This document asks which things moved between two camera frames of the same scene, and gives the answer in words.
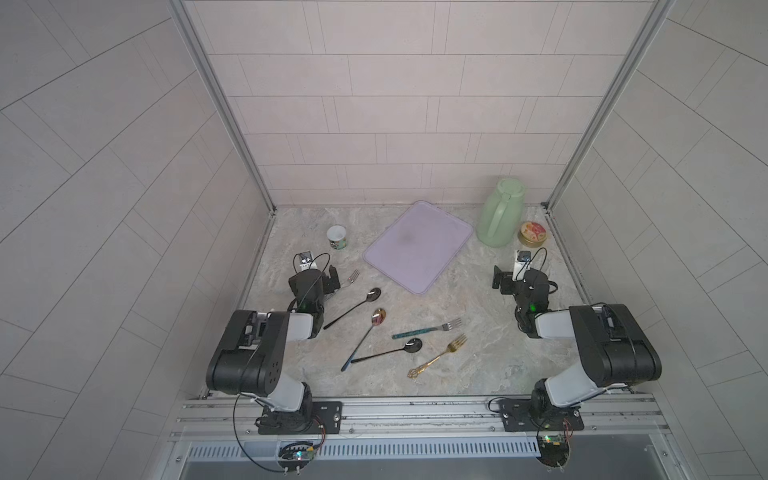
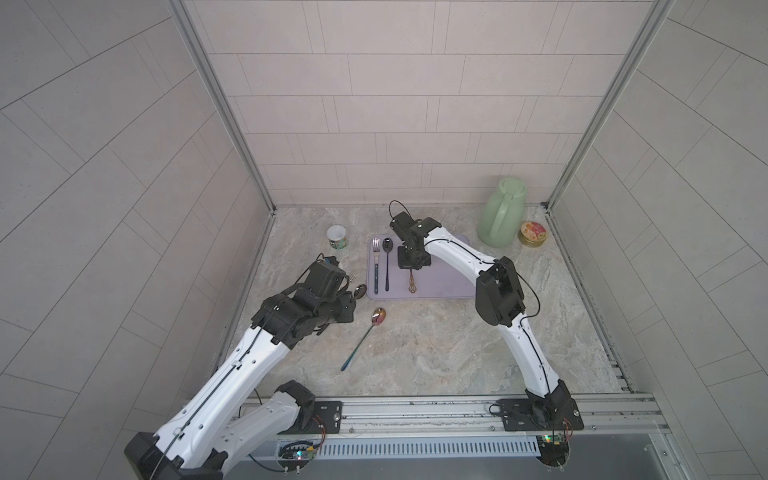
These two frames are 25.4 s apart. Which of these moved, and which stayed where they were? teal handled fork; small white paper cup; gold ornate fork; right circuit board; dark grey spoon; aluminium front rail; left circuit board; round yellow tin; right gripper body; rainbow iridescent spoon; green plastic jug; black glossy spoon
Moved: dark grey spoon; black glossy spoon; right gripper body; teal handled fork; gold ornate fork
Stayed: right circuit board; aluminium front rail; rainbow iridescent spoon; left circuit board; green plastic jug; round yellow tin; small white paper cup
